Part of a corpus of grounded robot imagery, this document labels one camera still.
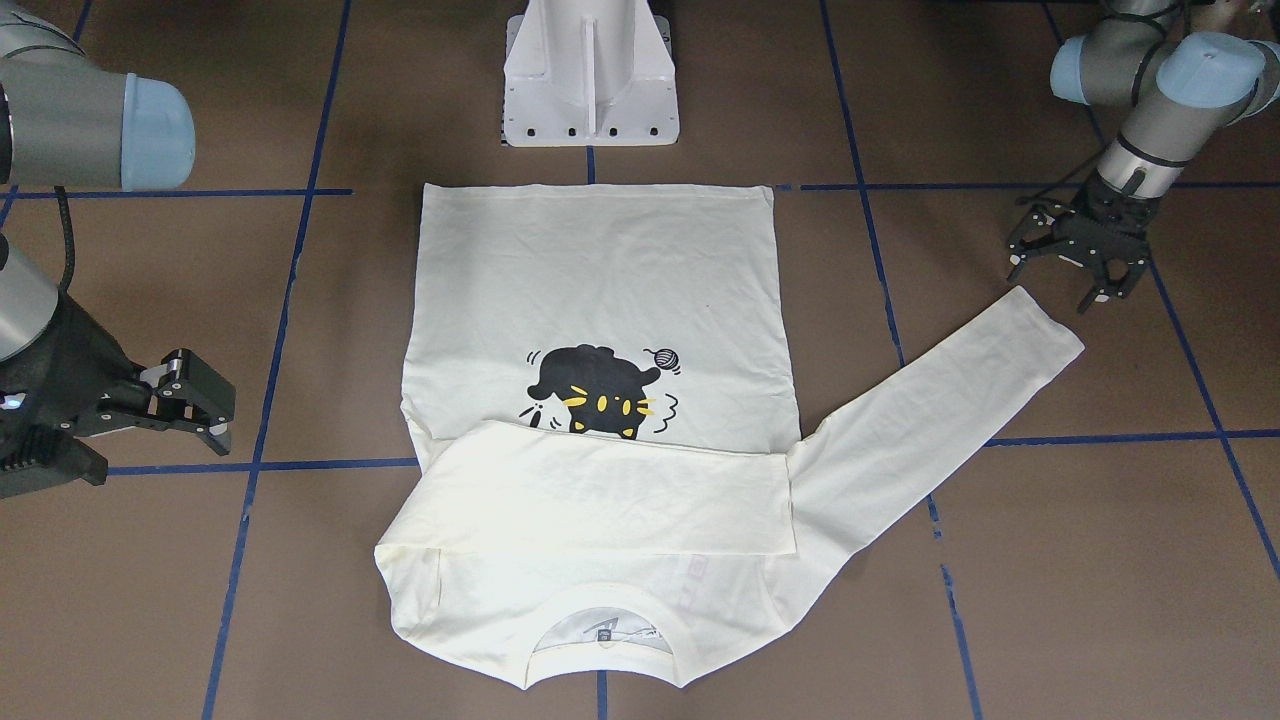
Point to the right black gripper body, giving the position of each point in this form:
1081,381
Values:
82,368

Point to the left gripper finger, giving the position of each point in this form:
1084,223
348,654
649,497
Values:
1111,279
1036,234

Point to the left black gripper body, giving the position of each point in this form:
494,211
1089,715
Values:
1108,202

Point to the cream long sleeve cat shirt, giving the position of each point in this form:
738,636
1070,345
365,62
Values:
599,390

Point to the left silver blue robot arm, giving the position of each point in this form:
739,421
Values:
1179,94

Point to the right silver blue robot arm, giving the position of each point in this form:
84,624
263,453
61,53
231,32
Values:
67,123

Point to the white pedestal column base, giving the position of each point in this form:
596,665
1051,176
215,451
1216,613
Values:
589,73

